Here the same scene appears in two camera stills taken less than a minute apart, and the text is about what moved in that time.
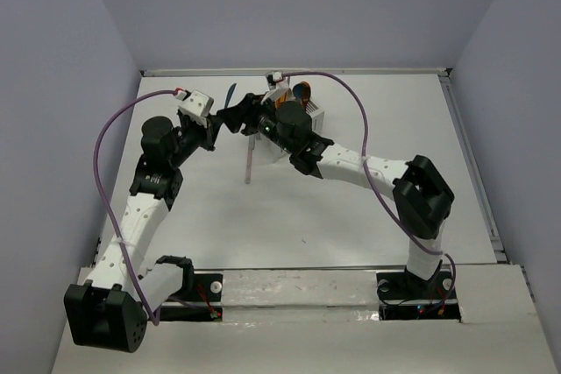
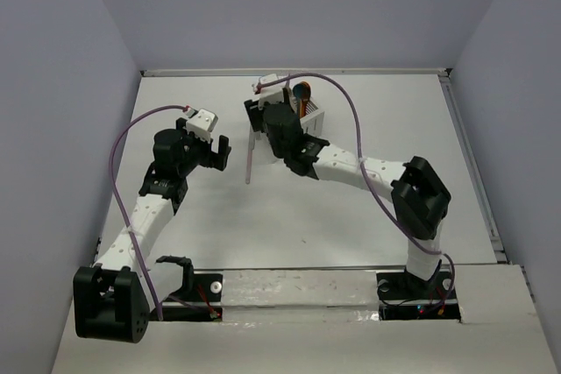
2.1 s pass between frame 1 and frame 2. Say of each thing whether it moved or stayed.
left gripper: moved
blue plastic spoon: stayed
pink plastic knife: stayed
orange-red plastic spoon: stayed
